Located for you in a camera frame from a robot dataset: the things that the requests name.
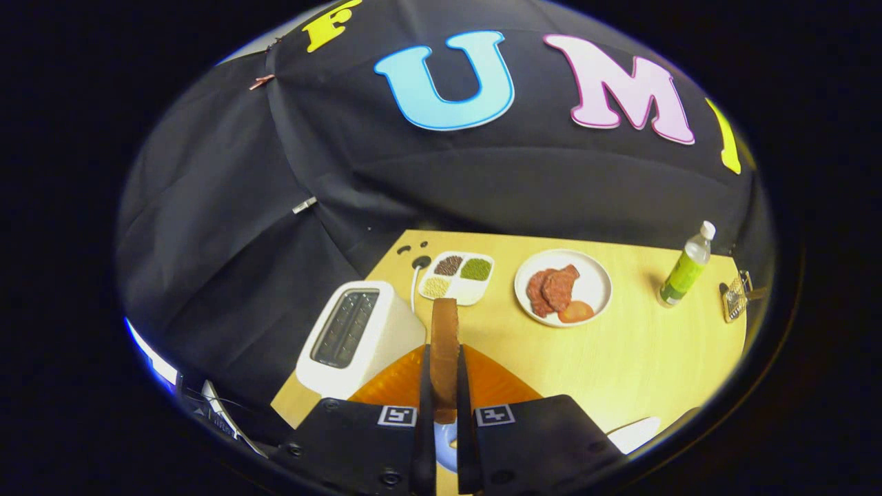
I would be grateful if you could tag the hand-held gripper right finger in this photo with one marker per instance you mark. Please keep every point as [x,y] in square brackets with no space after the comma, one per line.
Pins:
[466,420]

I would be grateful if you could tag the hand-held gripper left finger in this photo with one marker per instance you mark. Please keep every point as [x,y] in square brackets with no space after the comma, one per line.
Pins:
[426,420]

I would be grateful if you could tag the toasted bread slice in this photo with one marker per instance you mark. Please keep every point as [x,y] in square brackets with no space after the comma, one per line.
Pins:
[444,358]

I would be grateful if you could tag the blue plate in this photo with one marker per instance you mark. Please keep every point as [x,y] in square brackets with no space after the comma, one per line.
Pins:
[446,448]

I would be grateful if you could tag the white toaster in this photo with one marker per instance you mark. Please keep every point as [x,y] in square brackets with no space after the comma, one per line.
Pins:
[393,337]

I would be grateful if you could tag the white compartment dish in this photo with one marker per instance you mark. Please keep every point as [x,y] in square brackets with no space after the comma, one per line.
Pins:
[472,291]

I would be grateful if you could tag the yellow beans portion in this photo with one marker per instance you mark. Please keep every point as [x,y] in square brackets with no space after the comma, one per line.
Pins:
[435,287]

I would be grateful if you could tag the brown meat patty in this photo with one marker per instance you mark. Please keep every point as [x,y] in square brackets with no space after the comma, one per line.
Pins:
[559,288]
[535,293]

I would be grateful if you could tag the green beans portion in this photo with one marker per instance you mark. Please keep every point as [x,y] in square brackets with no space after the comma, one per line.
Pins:
[476,269]

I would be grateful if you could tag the red tomato slice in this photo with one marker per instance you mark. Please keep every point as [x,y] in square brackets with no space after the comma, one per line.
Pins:
[576,312]

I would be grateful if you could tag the dark brown beans portion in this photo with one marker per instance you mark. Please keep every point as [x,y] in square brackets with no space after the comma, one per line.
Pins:
[448,265]

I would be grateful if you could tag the white rounded square plate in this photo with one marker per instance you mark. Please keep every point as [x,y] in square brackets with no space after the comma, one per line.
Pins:
[630,435]

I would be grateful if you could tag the white round plate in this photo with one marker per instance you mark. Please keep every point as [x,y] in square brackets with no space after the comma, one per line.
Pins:
[592,282]

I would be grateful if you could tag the black backdrop cloth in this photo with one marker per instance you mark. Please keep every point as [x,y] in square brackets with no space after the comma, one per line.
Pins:
[482,179]

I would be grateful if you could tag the silver clip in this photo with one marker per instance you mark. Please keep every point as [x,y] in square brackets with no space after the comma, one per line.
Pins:
[304,205]

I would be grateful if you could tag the green label plastic bottle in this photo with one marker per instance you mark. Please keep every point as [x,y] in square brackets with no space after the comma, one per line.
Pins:
[683,272]

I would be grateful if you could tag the pink clip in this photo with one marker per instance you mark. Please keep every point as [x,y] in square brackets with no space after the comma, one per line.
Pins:
[262,82]

